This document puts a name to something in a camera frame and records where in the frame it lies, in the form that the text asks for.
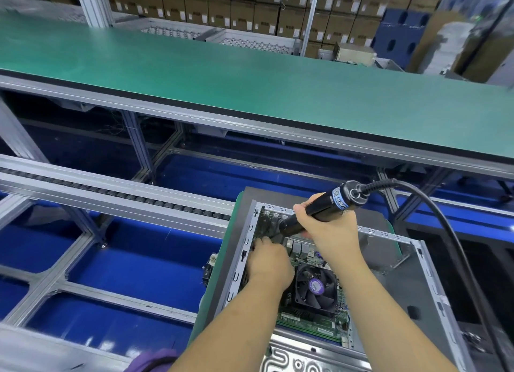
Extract person's left forearm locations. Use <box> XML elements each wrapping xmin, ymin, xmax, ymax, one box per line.
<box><xmin>170</xmin><ymin>283</ymin><xmax>286</xmax><ymax>372</ymax></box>

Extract green motherboard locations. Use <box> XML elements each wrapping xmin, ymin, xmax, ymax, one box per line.
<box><xmin>255</xmin><ymin>211</ymin><xmax>354</xmax><ymax>345</ymax></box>

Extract black electric screwdriver with cable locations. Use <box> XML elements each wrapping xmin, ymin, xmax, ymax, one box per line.
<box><xmin>360</xmin><ymin>177</ymin><xmax>511</xmax><ymax>372</ymax></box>

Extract grey flat metal rail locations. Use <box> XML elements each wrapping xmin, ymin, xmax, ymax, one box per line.
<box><xmin>0</xmin><ymin>153</ymin><xmax>238</xmax><ymax>240</ymax></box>

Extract person's left hand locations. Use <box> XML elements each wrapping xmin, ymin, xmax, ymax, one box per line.
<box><xmin>245</xmin><ymin>236</ymin><xmax>296</xmax><ymax>295</ymax></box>

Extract person's right hand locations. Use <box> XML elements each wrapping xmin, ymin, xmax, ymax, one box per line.
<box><xmin>291</xmin><ymin>194</ymin><xmax>369</xmax><ymax>271</ymax></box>

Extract person's right forearm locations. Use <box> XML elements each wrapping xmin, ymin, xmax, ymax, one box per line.
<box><xmin>333</xmin><ymin>255</ymin><xmax>460</xmax><ymax>372</ymax></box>

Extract green conveyor belt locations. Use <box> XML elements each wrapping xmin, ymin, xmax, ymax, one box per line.
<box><xmin>0</xmin><ymin>13</ymin><xmax>514</xmax><ymax>164</ymax></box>

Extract grey metal computer case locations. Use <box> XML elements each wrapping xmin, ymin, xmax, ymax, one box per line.
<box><xmin>191</xmin><ymin>187</ymin><xmax>477</xmax><ymax>372</ymax></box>

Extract stack of cardboard boxes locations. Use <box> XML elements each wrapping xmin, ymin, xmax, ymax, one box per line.
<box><xmin>104</xmin><ymin>0</ymin><xmax>419</xmax><ymax>55</ymax></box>

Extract grey roller conveyor rail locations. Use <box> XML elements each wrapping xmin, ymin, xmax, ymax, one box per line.
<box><xmin>0</xmin><ymin>323</ymin><xmax>133</xmax><ymax>372</ymax></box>

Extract black CPU cooler fan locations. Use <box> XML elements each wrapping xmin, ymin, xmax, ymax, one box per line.
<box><xmin>291</xmin><ymin>263</ymin><xmax>338</xmax><ymax>313</ymax></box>

